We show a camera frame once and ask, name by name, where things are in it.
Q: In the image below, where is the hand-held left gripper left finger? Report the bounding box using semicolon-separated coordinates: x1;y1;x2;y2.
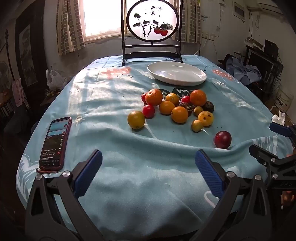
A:
24;149;104;241

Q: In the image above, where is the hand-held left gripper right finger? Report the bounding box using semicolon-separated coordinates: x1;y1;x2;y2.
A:
190;149;275;241

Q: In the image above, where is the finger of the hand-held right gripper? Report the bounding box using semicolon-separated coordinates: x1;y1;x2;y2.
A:
249;144;296;180
269;122;296;149

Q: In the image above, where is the dark red plum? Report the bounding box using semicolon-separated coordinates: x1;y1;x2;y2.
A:
214;131;232;149

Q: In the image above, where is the orange tomato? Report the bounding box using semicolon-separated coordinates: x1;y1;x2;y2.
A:
171;106;189;124

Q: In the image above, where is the dark blackish round fruit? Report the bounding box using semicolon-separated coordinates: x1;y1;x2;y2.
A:
202;101;215;113

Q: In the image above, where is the yellow-green orange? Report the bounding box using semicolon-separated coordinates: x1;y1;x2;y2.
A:
127;110;146;130

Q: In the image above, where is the large rough tangerine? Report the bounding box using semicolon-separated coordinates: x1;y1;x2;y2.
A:
145;89;163;106
190;89;207;107

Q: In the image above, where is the small smooth orange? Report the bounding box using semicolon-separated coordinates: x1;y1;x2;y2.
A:
159;100;175;115
165;93;180;106

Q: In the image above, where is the white oval plate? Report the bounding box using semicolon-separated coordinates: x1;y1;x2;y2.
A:
147;61;207;86

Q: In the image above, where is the person's right hand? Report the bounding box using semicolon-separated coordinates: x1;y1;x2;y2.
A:
281;190;296;208

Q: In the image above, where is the crumpled white tissue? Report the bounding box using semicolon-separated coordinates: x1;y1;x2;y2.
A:
272;110;286;126

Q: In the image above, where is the white plastic bucket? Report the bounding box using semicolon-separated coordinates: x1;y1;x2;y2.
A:
274;86;294;112

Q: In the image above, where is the smartphone in red case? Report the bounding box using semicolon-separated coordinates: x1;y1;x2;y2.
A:
36;116;72;174

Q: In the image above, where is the yellow spotted fruit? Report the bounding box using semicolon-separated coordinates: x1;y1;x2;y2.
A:
198;111;214;127

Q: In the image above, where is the light blue printed tablecloth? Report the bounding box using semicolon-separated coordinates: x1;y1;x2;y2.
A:
16;54;296;234

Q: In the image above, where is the blue clothing pile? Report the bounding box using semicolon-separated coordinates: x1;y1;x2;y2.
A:
225;57;264;86

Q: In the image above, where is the black monitor stack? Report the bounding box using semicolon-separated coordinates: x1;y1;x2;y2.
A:
246;39;284;78

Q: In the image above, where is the white plastic bag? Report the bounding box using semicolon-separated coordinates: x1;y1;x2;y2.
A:
46;69;67;90

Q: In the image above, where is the pink hanging cloth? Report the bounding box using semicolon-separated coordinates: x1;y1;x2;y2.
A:
12;79;26;107

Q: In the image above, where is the checked beige curtain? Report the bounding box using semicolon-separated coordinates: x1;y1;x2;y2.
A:
179;0;203;44
57;0;85;56

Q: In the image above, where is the round painted table screen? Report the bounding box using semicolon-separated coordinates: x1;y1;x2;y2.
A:
121;0;184;66

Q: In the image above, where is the white wall vent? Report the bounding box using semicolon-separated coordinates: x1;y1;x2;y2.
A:
232;2;245;22

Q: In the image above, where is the dark framed wall picture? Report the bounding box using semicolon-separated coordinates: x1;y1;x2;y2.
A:
15;11;47;87

